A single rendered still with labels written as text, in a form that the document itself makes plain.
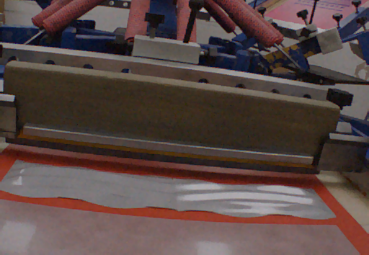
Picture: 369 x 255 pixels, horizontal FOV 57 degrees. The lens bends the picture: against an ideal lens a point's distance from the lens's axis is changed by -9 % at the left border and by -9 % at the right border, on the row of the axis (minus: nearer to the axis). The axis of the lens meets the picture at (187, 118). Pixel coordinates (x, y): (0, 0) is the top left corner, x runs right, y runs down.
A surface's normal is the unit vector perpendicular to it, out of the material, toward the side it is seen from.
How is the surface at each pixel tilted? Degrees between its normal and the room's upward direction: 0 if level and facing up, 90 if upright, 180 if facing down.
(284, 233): 0
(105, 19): 90
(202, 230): 0
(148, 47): 90
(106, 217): 0
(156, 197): 32
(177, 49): 90
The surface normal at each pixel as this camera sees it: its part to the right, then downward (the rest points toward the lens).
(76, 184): 0.22, -0.69
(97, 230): 0.16, -0.94
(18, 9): 0.12, 0.31
